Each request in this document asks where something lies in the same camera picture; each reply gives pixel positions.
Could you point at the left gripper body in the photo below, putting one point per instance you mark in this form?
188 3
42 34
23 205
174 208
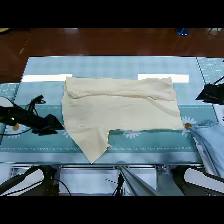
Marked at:
50 124

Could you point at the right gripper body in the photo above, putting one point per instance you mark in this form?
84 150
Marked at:
210 94

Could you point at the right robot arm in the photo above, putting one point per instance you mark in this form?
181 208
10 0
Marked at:
200 181

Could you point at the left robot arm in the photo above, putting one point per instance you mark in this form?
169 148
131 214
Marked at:
20 116

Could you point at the light blue garment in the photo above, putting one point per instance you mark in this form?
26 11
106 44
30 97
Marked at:
210 145

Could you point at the cream T-shirt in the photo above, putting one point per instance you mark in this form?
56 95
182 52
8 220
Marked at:
116 106

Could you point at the silver frame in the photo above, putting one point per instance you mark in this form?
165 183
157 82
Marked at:
140 186

